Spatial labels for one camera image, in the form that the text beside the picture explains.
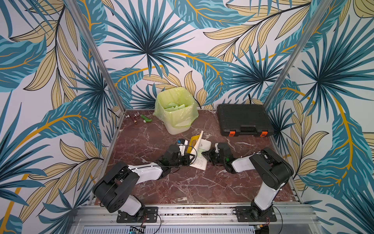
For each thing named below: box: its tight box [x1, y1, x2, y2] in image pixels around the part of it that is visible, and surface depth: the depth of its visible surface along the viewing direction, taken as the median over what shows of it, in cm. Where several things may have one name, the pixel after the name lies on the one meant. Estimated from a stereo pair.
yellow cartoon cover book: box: [187, 130, 212, 171], surface depth 94 cm
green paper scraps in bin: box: [164, 101, 188, 112], surface depth 102 cm
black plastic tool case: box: [216, 103, 275, 137], surface depth 105 cm
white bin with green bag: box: [152, 86, 200, 136], surface depth 96 cm
